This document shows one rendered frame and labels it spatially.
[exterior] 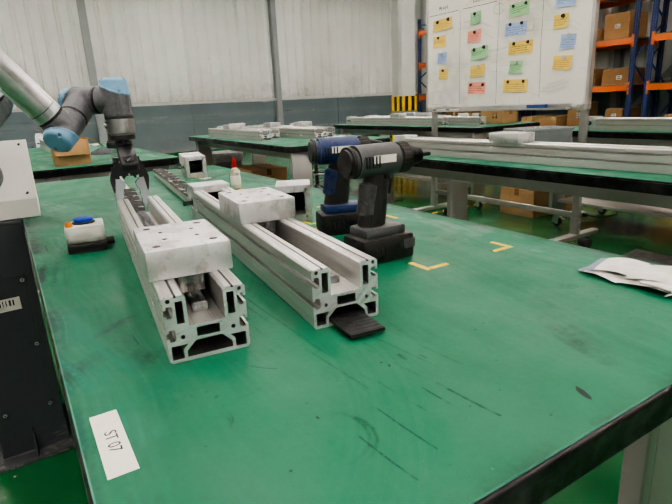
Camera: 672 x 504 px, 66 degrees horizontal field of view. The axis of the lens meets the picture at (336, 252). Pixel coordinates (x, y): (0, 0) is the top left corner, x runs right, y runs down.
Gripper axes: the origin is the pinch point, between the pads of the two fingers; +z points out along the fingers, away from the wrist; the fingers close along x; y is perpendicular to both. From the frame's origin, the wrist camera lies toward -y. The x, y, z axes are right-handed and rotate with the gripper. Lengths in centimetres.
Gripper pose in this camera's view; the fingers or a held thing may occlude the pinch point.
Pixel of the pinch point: (134, 205)
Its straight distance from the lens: 162.5
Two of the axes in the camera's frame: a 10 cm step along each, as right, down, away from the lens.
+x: -9.0, 1.7, -4.0
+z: 0.5, 9.6, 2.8
